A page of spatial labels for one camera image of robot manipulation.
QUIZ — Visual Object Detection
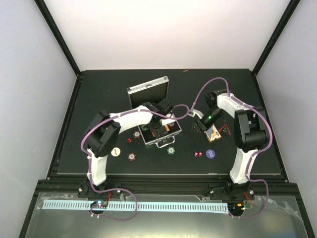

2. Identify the purple round button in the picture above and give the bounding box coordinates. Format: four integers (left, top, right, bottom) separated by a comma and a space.
206, 149, 215, 159

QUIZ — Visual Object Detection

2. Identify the blue gold card deck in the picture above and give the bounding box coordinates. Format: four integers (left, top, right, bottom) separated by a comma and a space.
205, 124, 221, 143

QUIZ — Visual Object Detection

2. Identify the green poker chip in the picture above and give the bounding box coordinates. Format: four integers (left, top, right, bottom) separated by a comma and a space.
167, 147, 175, 155

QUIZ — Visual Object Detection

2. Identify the white slotted cable duct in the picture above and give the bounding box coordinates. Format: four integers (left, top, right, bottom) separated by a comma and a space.
42, 200, 228, 214

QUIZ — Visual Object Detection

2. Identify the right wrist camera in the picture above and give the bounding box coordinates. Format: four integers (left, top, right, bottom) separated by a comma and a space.
188, 109, 204, 119

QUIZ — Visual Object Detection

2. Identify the red black poker chip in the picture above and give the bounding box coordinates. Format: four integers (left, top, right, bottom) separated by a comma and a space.
128, 153, 136, 161

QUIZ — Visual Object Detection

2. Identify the red triangular marker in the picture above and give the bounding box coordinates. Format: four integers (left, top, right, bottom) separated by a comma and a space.
219, 124, 231, 135

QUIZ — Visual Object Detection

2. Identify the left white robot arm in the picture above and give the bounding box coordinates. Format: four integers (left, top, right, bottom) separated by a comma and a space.
80, 99, 173, 198

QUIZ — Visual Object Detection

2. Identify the red die pair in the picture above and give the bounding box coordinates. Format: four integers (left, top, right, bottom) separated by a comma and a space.
194, 152, 203, 157

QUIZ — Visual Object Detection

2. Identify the aluminium poker case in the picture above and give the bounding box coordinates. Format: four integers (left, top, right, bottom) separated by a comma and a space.
127, 76, 182, 148

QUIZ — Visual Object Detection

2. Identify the white dealer button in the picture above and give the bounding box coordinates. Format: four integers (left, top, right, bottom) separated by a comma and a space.
111, 147, 121, 157

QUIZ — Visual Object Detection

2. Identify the red orange card deck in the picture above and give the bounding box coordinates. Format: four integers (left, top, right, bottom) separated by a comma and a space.
165, 124, 170, 132

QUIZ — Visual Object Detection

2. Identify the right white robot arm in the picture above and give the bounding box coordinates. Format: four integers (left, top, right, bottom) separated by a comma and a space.
189, 91, 273, 200

